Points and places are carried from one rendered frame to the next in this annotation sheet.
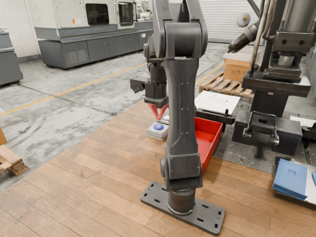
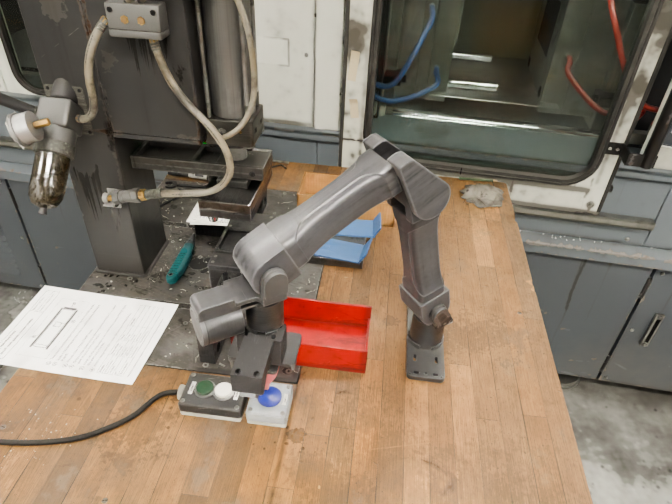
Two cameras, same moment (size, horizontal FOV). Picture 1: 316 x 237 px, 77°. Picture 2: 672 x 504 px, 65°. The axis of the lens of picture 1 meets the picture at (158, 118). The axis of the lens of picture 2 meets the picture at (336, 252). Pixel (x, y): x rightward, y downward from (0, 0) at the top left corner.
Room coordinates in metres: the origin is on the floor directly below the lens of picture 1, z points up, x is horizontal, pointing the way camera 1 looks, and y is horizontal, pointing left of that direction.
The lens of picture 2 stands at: (0.78, 0.54, 1.67)
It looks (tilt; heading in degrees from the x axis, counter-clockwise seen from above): 37 degrees down; 247
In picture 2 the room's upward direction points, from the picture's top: 3 degrees clockwise
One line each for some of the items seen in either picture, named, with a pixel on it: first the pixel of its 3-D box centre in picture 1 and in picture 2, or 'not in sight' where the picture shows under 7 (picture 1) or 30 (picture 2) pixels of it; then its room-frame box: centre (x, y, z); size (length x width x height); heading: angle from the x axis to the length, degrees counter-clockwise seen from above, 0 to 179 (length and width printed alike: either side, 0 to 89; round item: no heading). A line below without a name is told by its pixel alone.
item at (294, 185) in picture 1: (292, 175); (336, 245); (0.40, -0.36, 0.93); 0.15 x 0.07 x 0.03; 144
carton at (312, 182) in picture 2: not in sight; (348, 199); (0.30, -0.55, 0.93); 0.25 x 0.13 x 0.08; 152
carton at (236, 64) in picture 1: (241, 64); not in sight; (3.93, -1.63, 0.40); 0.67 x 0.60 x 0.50; 144
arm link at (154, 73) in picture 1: (158, 72); (260, 307); (0.66, 0.00, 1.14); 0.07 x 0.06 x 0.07; 9
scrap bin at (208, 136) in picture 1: (196, 142); (303, 331); (0.56, -0.13, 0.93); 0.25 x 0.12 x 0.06; 152
